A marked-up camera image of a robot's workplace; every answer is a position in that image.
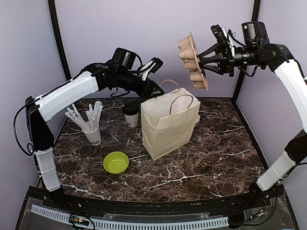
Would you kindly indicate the white cup holding straws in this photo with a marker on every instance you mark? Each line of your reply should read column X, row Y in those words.
column 93, row 137

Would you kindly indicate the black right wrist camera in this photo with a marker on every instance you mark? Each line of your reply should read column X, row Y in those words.
column 255, row 34

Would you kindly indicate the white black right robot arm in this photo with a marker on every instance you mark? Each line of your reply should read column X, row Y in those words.
column 271, row 115

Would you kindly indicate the white scalloped ceramic bowl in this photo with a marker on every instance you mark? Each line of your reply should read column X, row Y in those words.
column 197, row 120

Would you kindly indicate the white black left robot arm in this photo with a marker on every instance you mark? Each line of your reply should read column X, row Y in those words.
column 93, row 78

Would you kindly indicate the white slotted cable duct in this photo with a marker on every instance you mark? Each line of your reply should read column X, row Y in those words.
column 130, row 222

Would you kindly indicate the black front table rail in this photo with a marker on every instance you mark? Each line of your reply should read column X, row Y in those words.
column 276, row 203

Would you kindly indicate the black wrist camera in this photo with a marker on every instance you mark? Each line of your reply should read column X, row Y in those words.
column 255, row 34
column 124, row 58

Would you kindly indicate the white paper coffee cup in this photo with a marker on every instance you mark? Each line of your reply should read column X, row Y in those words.
column 132, row 120

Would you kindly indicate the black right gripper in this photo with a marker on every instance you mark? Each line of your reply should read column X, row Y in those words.
column 226, row 64

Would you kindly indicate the bundle of white wrapped straws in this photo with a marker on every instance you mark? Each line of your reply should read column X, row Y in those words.
column 90, row 122

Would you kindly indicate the black corner frame post left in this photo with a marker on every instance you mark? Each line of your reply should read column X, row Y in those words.
column 58, row 35

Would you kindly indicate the brown paper takeout bag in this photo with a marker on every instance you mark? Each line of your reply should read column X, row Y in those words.
column 168, row 121

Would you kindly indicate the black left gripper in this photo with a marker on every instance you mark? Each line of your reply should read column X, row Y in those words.
column 146, row 91

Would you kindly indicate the lime green bowl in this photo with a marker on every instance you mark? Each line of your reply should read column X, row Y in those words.
column 116, row 162

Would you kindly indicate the brown cardboard cup carrier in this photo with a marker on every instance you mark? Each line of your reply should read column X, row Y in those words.
column 188, row 53

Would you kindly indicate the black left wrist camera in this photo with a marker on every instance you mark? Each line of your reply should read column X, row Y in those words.
column 124, row 58

